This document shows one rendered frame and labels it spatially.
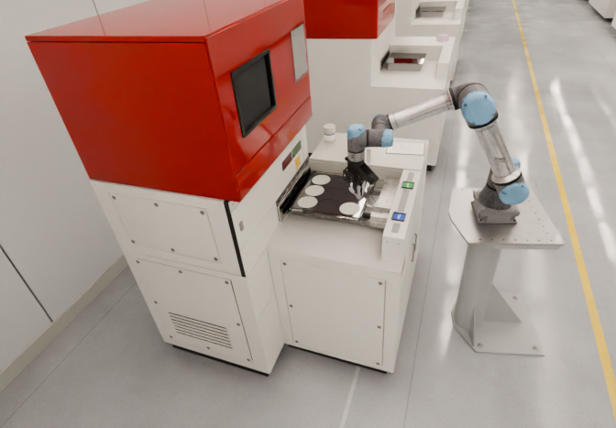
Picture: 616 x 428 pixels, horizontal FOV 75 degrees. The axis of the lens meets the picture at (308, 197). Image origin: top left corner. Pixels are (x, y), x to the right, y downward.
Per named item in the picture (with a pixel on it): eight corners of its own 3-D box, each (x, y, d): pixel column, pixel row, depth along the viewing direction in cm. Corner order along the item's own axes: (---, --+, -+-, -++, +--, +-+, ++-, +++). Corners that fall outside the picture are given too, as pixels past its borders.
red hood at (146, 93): (89, 179, 173) (22, 36, 139) (193, 107, 234) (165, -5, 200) (241, 203, 148) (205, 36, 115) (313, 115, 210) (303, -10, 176)
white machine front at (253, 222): (241, 276, 173) (223, 202, 151) (306, 179, 235) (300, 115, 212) (247, 278, 172) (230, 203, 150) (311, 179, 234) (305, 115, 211)
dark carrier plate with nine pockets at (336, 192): (291, 208, 199) (291, 207, 199) (313, 173, 225) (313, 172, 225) (358, 218, 188) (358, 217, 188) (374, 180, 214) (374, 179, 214)
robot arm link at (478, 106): (525, 183, 177) (482, 77, 155) (535, 203, 165) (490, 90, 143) (497, 193, 182) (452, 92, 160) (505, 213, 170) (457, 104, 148)
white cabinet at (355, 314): (285, 352, 234) (266, 248, 188) (334, 246, 307) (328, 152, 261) (395, 383, 213) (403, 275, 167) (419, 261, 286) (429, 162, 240)
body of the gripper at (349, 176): (353, 174, 188) (352, 151, 181) (368, 180, 182) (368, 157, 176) (343, 181, 183) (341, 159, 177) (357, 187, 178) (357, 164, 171)
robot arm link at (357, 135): (366, 130, 163) (345, 130, 164) (366, 154, 169) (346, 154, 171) (367, 122, 169) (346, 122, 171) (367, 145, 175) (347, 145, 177)
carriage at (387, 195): (369, 226, 189) (369, 222, 188) (384, 185, 217) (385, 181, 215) (386, 229, 187) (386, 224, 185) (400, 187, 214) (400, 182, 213)
